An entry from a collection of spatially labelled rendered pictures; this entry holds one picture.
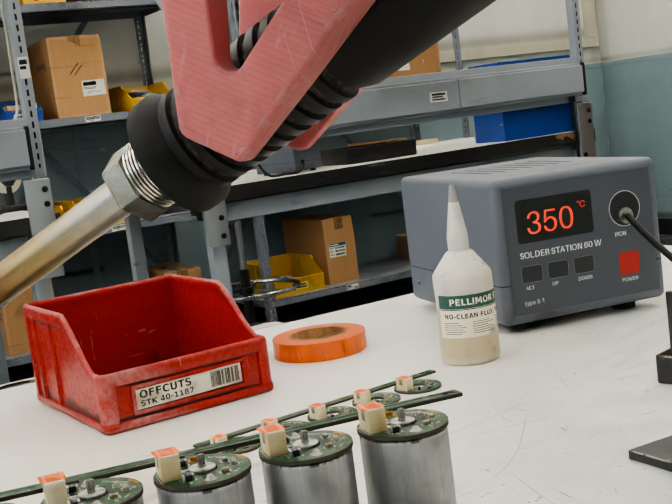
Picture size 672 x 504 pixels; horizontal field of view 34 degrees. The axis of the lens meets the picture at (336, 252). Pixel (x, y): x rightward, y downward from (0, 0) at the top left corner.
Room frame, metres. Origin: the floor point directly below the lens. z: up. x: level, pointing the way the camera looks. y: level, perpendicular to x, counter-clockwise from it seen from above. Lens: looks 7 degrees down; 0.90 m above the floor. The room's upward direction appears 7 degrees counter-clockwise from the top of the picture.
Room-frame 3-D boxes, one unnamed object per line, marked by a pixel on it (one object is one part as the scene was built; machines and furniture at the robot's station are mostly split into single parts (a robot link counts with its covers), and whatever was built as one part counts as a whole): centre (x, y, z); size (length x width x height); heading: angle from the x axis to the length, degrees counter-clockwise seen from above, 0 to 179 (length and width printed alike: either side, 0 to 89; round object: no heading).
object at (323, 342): (0.68, 0.02, 0.76); 0.06 x 0.06 x 0.01
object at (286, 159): (3.07, 0.10, 0.80); 0.15 x 0.12 x 0.10; 50
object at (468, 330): (0.60, -0.07, 0.80); 0.03 x 0.03 x 0.10
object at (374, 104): (3.11, -0.27, 0.90); 1.30 x 0.06 x 0.12; 120
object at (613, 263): (0.73, -0.13, 0.80); 0.15 x 0.12 x 0.10; 17
